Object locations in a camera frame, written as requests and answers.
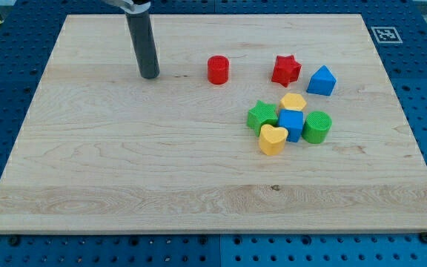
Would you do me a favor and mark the red cylinder block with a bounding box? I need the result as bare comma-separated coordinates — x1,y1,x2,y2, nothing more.
208,55,230,85

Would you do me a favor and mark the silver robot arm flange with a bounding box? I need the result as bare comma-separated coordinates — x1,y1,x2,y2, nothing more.
102,0,151,14

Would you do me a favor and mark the green star block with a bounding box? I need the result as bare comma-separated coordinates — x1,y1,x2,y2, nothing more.
246,100,278,137

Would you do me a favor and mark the red star block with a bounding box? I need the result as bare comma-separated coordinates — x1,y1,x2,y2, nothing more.
271,55,302,88

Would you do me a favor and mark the yellow heart block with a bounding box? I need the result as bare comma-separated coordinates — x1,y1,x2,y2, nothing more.
259,124,288,156

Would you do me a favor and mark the blue cube block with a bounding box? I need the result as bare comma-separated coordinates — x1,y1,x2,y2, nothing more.
277,109,304,142

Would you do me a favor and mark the yellow hexagon block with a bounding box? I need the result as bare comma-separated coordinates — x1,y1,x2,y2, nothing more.
279,93,307,111

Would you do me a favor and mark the green cylinder block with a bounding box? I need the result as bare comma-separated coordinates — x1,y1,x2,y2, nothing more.
302,111,332,144

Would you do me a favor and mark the light wooden board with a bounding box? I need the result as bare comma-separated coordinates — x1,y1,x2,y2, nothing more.
0,14,427,234

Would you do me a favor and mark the blue triangle block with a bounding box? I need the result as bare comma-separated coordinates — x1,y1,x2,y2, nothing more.
306,65,337,96

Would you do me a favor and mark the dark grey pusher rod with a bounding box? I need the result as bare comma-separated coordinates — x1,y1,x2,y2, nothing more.
125,1,159,79

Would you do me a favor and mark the white fiducial marker tag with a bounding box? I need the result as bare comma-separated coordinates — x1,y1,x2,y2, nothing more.
371,26,403,44

